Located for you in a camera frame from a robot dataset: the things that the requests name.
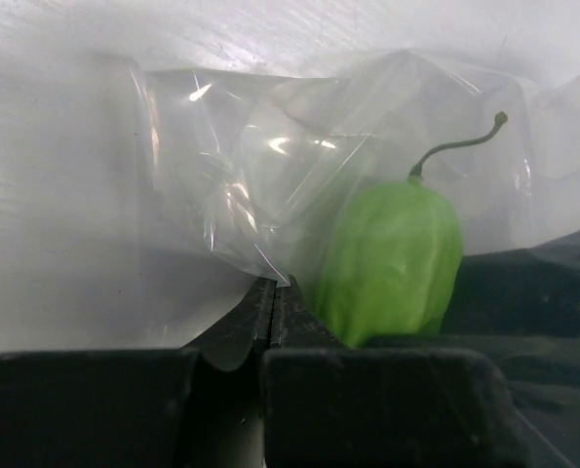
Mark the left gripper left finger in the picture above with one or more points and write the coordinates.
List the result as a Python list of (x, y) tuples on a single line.
[(130, 408)]

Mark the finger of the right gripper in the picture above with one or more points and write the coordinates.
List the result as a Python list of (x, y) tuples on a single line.
[(522, 310)]

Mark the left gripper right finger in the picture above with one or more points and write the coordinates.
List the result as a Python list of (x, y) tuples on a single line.
[(382, 409)]

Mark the fake green pepper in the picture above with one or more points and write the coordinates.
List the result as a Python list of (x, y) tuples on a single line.
[(392, 262)]

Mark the clear zip top bag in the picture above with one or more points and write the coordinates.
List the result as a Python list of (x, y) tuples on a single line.
[(140, 200)]

